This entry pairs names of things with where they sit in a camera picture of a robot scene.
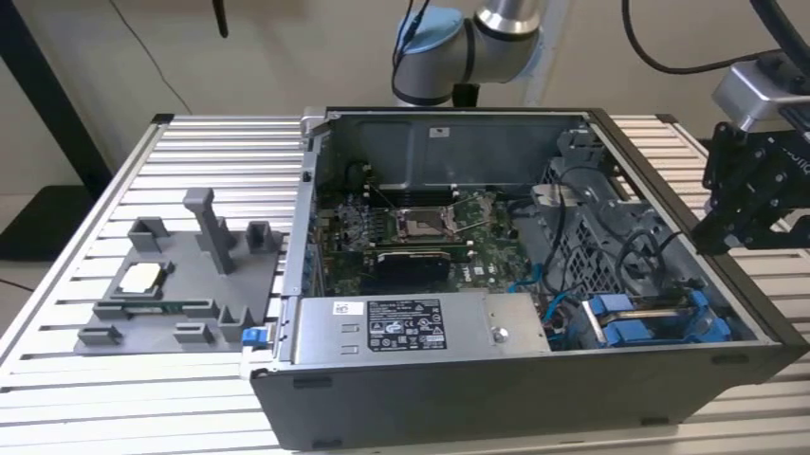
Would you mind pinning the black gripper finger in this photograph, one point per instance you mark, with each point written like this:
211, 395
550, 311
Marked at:
760, 241
725, 166

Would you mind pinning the hard disk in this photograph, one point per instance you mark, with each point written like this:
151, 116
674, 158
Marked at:
705, 315

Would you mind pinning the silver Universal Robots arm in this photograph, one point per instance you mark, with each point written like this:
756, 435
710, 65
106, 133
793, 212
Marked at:
437, 71

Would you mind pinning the grey metal disk bay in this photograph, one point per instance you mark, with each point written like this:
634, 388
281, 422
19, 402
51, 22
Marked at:
589, 265

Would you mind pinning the black RAM slot bank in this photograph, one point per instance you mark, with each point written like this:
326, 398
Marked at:
411, 193

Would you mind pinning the green motherboard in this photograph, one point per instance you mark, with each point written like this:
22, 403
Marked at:
494, 265

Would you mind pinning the white case sticker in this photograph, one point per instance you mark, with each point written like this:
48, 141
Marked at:
438, 132

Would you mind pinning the CPU socket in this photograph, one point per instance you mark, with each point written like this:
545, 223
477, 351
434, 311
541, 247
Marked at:
421, 223

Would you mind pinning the black graphics card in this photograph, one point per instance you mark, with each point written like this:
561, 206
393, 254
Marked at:
409, 272

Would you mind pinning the black open PC case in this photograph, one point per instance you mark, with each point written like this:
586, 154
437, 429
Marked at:
443, 403

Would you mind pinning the silver power supply unit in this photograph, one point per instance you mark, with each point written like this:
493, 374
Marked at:
329, 327

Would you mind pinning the blue case latch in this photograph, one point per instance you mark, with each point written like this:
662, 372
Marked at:
253, 337

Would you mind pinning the black hanging antenna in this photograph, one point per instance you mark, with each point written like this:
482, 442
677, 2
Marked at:
221, 19

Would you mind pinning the grey parts rack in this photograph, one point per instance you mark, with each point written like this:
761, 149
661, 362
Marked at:
190, 265

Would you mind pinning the green RAM stick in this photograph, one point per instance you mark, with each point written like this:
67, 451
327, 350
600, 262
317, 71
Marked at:
171, 306

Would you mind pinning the silver CPU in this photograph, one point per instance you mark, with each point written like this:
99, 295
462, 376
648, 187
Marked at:
145, 278

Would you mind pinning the black monitor stand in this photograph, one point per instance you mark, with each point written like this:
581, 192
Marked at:
44, 142

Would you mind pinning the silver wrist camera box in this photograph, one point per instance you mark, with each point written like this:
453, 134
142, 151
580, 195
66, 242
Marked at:
737, 95

